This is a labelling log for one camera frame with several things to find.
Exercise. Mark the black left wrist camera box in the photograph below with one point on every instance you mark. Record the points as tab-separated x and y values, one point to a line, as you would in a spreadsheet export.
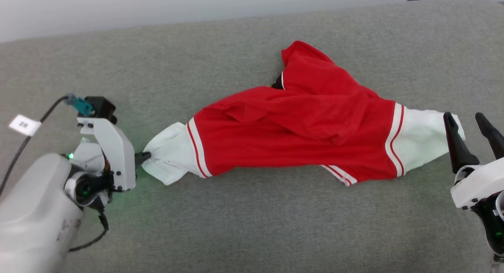
100	107

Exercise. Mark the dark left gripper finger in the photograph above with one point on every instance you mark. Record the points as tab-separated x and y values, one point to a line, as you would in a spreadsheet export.
141	158

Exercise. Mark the white grey robot left arm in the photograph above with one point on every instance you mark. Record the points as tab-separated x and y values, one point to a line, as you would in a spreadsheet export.
31	214

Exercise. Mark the red and white sports shirt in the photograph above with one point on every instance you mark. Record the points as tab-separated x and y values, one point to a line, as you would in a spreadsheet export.
295	139

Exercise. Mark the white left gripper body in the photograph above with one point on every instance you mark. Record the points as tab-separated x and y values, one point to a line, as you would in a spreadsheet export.
118	155

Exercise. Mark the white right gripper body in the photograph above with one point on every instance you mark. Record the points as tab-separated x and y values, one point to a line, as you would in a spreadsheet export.
478	184

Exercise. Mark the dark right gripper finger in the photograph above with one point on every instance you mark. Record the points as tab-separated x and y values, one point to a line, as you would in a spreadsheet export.
460	151
494	137

